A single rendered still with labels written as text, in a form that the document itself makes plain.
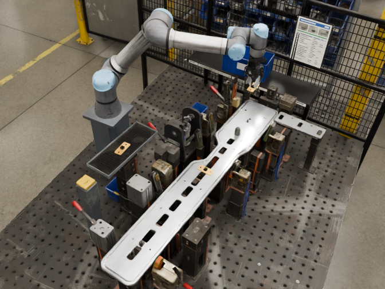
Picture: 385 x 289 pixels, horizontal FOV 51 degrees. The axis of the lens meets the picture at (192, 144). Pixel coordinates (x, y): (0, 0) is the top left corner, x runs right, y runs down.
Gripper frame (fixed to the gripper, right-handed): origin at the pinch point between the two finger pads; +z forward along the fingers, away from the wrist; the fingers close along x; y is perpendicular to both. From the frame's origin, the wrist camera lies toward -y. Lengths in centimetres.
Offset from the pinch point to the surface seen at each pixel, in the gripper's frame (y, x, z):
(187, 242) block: 87, 15, 26
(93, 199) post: 96, -31, 20
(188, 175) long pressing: 54, -5, 26
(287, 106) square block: -23.7, 14.5, 24.4
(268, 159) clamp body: 7.8, 19.6, 40.2
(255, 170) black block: 21.9, 18.1, 37.7
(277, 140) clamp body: 8.1, 22.2, 22.9
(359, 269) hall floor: -14, 94, 126
